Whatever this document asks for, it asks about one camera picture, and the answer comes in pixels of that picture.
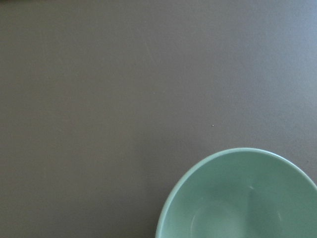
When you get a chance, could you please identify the mint green bowl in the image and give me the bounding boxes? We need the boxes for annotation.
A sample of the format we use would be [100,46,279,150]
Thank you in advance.
[156,148,317,238]

